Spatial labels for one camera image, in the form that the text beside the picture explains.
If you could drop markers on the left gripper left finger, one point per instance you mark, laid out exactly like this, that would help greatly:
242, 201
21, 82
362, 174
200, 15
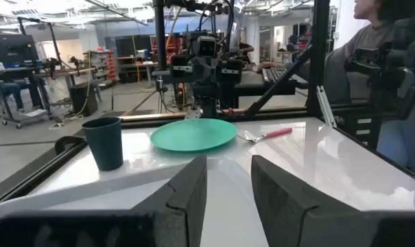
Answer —
183, 206

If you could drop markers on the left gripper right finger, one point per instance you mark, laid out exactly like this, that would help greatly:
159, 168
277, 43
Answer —
279, 206

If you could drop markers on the green plastic plate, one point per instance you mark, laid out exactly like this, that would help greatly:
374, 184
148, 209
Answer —
193, 135

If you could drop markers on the dark teal plastic cup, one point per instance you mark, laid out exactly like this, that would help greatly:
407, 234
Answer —
104, 147

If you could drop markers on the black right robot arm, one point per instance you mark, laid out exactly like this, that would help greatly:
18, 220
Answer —
207, 92

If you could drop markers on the grey plastic tray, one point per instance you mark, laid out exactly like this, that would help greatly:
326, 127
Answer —
227, 209

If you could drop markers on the dark office desk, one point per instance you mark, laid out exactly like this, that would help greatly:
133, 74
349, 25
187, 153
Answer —
258, 87

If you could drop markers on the black computer keyboard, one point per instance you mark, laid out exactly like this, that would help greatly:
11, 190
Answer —
275, 73

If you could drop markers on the red parts shelf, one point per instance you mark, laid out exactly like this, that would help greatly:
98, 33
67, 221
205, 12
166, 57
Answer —
109, 65

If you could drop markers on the black drawer cabinet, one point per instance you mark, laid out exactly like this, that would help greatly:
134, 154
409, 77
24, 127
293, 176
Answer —
361, 127

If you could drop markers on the black waste bin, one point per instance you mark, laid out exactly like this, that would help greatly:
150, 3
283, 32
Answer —
83, 99

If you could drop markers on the wooden workbench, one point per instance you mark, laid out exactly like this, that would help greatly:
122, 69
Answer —
63, 72

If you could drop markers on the person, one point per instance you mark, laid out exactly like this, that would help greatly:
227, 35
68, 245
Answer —
16, 91
358, 44

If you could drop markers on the black monitor on cart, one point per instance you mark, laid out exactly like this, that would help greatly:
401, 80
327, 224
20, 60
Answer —
11, 49

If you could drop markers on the silver metal bracket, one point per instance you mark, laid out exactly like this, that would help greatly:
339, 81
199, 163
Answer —
325, 106

